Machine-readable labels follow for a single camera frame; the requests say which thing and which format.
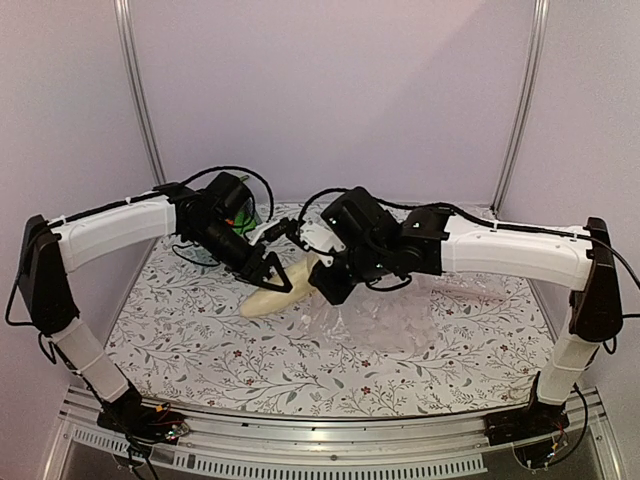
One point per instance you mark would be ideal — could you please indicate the aluminium frame post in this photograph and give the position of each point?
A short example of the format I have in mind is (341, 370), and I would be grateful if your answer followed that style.
(525, 99)
(124, 21)

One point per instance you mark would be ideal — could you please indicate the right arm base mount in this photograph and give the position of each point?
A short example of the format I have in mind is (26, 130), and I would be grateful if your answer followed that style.
(541, 426)

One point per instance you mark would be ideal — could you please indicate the right aluminium frame post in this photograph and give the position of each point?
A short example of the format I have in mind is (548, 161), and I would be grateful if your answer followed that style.
(525, 99)

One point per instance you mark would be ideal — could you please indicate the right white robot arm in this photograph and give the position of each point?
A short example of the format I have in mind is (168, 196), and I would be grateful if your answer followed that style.
(439, 238)

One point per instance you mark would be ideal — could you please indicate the floral patterned table mat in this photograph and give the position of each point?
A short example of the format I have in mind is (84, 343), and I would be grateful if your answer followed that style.
(181, 337)

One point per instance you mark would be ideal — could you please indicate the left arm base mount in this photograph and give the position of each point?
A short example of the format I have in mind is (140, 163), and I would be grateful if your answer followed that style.
(149, 424)

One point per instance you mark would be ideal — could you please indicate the green pepper toy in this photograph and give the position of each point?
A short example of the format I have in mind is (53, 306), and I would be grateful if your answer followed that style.
(247, 219)

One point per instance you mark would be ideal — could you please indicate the clear zip bag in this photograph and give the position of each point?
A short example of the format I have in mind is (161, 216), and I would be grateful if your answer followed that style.
(393, 322)
(471, 286)

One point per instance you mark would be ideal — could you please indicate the left aluminium frame post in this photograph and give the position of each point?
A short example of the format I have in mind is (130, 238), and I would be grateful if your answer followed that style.
(124, 21)

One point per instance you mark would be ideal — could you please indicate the light blue plastic basket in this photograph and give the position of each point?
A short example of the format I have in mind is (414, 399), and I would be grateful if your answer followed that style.
(195, 254)

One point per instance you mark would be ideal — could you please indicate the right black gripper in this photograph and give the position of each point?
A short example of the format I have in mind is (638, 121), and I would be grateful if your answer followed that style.
(336, 292)

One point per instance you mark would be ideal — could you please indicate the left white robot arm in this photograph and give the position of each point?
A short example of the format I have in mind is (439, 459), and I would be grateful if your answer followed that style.
(52, 249)

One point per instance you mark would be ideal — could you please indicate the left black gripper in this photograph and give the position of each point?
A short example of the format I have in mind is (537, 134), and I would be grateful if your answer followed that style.
(250, 264)

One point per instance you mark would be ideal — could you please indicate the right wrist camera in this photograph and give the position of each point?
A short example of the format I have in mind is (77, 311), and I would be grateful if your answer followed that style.
(321, 241)

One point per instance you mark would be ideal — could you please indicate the front aluminium rail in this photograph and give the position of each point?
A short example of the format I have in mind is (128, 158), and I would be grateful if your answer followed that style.
(225, 444)

